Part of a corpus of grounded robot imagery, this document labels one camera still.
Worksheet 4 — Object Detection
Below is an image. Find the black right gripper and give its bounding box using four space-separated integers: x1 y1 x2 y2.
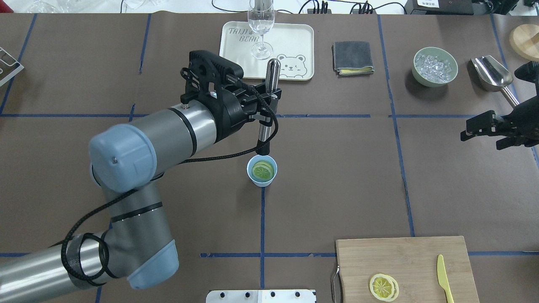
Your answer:
460 61 539 150

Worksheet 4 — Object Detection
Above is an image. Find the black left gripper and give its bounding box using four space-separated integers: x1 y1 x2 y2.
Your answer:
180 50 282 141

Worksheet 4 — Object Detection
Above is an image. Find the steel muddler black tip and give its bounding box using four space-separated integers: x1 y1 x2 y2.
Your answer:
256 58 281 157

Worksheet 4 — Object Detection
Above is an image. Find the half lemon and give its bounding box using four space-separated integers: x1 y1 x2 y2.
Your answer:
369 274 399 303

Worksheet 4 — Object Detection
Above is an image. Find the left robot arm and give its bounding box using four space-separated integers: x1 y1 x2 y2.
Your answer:
1 50 281 303

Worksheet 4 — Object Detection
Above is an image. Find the light blue cup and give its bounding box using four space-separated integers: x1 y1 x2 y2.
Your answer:
246 155 278 187

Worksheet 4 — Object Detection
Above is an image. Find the lemon slice in cup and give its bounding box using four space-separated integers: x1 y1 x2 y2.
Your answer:
251 161 275 182

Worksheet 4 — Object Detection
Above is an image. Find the steel ice scoop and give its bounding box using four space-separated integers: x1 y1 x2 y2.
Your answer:
470 55 520 109

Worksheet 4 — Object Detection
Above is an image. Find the cream bear tray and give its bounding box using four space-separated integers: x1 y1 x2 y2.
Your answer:
219 21 315 81

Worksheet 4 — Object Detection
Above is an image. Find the clear wine glass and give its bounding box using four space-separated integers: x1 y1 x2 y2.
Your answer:
248 0 275 60

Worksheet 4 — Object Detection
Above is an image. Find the green bowl of ice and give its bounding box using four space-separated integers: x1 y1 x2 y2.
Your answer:
411 47 459 88

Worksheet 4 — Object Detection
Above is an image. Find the grey folded cloth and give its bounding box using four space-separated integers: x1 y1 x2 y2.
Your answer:
332 41 375 76

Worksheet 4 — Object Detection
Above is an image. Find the black power strip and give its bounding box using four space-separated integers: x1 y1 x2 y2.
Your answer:
299 0 376 15

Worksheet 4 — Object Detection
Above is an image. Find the yellow plastic knife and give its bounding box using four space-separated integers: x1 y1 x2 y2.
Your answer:
436 254 455 303

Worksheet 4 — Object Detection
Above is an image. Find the wooden cutting board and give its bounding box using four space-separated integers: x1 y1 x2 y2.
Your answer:
336 236 479 303

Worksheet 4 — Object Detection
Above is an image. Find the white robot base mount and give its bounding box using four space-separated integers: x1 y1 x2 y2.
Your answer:
205 289 317 303

